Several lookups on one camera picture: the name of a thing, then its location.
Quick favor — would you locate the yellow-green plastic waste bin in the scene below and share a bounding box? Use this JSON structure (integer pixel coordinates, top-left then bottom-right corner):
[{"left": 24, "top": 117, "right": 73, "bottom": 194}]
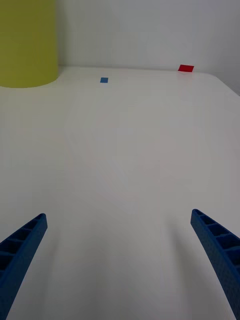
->
[{"left": 0, "top": 0, "right": 60, "bottom": 89}]

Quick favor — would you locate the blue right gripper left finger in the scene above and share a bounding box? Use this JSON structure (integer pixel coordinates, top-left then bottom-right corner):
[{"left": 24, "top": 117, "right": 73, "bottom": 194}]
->
[{"left": 0, "top": 212, "right": 49, "bottom": 320}]

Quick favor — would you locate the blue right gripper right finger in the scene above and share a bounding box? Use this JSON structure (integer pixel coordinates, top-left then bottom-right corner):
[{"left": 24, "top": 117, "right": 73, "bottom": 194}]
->
[{"left": 190, "top": 208, "right": 240, "bottom": 320}]

